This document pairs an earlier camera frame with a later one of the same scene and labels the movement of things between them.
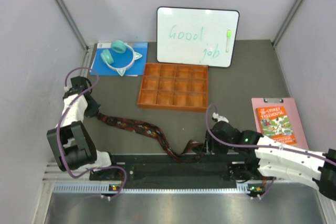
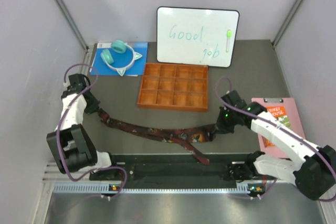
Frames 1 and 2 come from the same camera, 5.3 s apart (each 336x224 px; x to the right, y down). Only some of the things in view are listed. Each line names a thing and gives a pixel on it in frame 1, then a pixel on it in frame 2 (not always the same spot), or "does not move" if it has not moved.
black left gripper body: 92,109 does not move
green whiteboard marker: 229,36 does not move
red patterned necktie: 191,149 to 184,138
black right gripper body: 214,147 to 226,122
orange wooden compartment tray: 175,86 does not move
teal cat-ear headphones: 118,46 does not move
